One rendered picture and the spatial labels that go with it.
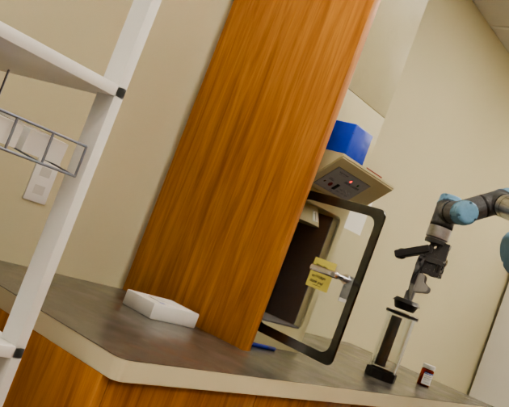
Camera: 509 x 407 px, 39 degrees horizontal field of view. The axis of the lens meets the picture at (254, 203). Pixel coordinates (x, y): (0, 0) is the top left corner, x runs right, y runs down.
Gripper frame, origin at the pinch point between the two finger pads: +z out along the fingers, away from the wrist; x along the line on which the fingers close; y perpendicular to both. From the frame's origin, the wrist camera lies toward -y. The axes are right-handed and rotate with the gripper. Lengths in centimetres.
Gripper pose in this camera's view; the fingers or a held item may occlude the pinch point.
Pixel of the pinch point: (409, 295)
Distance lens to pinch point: 240.8
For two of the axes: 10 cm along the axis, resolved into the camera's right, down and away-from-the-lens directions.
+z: -3.5, 9.3, -0.6
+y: 8.6, 3.0, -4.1
